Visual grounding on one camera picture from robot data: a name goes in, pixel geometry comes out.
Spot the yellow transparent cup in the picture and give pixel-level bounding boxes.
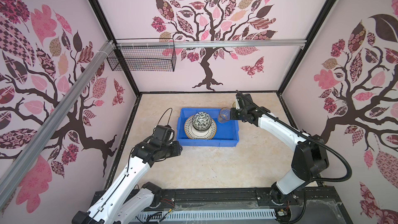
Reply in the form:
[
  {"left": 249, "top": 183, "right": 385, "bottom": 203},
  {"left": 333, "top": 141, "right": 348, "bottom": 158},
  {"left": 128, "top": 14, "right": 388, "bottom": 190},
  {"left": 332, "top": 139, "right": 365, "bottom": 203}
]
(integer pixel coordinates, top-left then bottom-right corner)
[{"left": 218, "top": 107, "right": 231, "bottom": 123}]

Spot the dotted plate yellow rim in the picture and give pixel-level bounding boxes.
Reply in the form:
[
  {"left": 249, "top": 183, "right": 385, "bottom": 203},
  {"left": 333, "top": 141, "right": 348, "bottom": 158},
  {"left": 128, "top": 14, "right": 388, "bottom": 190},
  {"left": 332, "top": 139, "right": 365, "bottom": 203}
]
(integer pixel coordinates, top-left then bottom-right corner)
[{"left": 184, "top": 116, "right": 217, "bottom": 140}]

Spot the green black patterned bowl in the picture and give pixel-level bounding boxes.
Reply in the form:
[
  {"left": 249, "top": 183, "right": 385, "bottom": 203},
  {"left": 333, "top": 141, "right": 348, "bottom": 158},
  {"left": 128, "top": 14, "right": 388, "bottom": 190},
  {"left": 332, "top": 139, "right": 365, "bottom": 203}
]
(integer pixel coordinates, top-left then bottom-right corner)
[{"left": 192, "top": 112, "right": 212, "bottom": 131}]

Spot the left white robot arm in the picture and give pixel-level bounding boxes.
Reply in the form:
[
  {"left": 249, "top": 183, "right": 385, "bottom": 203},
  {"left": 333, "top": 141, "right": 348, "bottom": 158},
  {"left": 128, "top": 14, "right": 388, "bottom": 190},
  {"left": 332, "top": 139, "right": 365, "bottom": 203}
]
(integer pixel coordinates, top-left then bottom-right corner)
[{"left": 72, "top": 141, "right": 182, "bottom": 224}]

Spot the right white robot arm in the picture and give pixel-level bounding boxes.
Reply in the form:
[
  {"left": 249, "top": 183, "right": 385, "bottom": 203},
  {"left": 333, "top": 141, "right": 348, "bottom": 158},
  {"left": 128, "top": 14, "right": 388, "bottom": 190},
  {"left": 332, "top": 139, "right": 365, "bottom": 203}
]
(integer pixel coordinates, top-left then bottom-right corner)
[{"left": 230, "top": 107, "right": 329, "bottom": 204}]

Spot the blue plastic bin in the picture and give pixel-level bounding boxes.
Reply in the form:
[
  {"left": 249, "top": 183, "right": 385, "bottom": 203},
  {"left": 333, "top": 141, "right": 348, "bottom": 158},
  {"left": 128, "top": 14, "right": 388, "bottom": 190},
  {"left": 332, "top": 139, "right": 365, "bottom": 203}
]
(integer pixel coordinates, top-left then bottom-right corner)
[{"left": 176, "top": 108, "right": 239, "bottom": 147}]

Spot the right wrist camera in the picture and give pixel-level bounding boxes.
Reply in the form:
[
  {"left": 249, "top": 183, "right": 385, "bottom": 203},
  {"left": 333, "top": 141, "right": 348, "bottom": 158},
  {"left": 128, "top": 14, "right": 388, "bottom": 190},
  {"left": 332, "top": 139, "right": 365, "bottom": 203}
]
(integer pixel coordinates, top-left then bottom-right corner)
[{"left": 235, "top": 90, "right": 255, "bottom": 111}]

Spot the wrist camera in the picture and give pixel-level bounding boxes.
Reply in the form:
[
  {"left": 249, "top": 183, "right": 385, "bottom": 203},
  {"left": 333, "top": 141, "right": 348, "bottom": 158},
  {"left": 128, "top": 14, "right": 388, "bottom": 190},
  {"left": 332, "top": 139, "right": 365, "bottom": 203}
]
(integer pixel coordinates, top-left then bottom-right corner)
[
  {"left": 235, "top": 90, "right": 255, "bottom": 111},
  {"left": 153, "top": 125, "right": 175, "bottom": 144}
]

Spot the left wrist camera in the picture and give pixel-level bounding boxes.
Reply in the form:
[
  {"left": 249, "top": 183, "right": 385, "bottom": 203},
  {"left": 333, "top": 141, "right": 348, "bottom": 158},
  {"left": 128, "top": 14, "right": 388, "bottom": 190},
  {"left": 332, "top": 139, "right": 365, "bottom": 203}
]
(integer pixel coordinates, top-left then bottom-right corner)
[{"left": 153, "top": 125, "right": 175, "bottom": 144}]

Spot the black wire basket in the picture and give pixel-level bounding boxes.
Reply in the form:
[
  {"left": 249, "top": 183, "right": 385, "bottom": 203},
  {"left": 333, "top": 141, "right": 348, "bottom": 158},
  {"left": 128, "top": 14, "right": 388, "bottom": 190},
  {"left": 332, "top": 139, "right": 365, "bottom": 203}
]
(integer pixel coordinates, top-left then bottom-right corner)
[{"left": 107, "top": 37, "right": 177, "bottom": 72}]

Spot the white slotted cable duct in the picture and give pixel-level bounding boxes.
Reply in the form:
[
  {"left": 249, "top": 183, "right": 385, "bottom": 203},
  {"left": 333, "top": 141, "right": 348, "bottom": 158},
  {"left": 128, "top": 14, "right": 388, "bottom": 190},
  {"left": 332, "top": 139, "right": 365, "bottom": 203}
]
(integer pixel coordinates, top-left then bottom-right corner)
[{"left": 133, "top": 209, "right": 276, "bottom": 224}]

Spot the aluminium rail back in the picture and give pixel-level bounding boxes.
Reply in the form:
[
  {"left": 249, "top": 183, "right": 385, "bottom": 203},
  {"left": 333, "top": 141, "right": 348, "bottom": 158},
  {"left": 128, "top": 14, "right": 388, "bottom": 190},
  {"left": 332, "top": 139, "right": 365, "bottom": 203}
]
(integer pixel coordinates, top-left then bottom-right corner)
[{"left": 117, "top": 39, "right": 307, "bottom": 48}]

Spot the aluminium rail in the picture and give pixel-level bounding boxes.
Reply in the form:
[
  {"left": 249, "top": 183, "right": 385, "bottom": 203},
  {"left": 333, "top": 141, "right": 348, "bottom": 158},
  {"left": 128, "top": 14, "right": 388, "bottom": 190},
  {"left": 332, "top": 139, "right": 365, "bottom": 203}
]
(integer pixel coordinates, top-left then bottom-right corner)
[
  {"left": 1, "top": 40, "right": 115, "bottom": 207},
  {"left": 117, "top": 39, "right": 307, "bottom": 48}
]

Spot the right black corrugated cable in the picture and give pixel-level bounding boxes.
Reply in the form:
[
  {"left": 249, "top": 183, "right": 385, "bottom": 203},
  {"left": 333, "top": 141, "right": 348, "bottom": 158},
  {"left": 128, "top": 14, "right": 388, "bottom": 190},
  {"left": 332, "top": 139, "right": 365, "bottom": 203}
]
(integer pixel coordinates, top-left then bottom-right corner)
[{"left": 236, "top": 91, "right": 352, "bottom": 183}]

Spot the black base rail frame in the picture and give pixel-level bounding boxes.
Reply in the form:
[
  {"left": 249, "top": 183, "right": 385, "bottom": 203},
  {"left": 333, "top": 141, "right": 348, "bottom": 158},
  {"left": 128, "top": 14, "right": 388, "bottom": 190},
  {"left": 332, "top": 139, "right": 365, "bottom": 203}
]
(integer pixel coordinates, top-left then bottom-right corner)
[{"left": 82, "top": 186, "right": 353, "bottom": 224}]

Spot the aluminium rail left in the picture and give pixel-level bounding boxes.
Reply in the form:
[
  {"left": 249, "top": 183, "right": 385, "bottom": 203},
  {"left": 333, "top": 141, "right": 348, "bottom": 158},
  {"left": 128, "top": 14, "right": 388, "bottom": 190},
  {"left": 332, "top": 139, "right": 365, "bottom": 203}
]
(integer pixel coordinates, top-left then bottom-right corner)
[{"left": 1, "top": 40, "right": 115, "bottom": 207}]

